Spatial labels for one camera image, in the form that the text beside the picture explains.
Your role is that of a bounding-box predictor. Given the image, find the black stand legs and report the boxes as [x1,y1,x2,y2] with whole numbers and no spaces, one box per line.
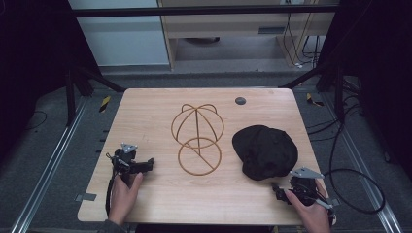
[279,61,347,123]
[63,62,126,128]

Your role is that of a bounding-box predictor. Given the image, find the person's left hand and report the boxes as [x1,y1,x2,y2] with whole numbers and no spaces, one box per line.
[108,172,145,226]

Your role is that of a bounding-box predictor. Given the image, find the black floor cables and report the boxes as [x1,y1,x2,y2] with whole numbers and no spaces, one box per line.
[305,77,365,144]

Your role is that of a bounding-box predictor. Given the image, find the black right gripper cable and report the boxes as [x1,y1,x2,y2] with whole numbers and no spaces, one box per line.
[323,122,387,216]

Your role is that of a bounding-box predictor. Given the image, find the grey tape strip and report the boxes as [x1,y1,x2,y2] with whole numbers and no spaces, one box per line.
[74,192,98,203]

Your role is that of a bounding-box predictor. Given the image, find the bundle of hanging cables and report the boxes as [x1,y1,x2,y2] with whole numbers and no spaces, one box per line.
[282,12,323,70]

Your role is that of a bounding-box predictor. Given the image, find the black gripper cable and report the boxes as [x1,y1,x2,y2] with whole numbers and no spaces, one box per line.
[104,152,121,217]
[323,122,387,216]

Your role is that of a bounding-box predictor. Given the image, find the person's right hand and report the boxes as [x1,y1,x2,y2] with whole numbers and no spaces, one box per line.
[284,179,332,233]

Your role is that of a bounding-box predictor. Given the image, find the light wooden desk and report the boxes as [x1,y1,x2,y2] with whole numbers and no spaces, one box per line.
[156,0,340,71]

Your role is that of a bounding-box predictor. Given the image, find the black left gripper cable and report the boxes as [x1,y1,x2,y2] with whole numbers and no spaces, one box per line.
[104,152,121,217]

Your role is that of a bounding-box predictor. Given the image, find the black cap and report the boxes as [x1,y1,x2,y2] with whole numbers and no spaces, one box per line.
[231,124,299,182]

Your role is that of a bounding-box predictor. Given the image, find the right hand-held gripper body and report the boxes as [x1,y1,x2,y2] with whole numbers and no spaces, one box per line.
[289,166,334,211]

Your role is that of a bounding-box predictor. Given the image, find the wooden wire hat stand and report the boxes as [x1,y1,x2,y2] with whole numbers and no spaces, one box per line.
[170,103,225,177]

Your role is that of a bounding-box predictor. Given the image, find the white cabinet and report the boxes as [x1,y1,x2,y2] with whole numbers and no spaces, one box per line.
[67,0,170,68]

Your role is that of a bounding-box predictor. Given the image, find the black horizontal frame bar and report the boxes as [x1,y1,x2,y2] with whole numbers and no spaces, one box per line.
[71,4,339,18]

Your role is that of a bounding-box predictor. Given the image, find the yellow black striped tape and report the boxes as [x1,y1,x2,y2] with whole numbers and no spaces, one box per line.
[98,95,112,114]
[305,92,326,108]

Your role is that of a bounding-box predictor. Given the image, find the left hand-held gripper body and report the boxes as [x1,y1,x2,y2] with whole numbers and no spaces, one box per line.
[111,142,145,177]

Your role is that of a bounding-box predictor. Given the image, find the aluminium floor rail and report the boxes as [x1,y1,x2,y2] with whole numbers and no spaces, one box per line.
[320,91,404,233]
[9,96,90,233]

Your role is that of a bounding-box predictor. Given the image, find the dark curtain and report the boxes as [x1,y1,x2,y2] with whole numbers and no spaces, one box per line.
[319,0,412,181]
[0,0,101,163]

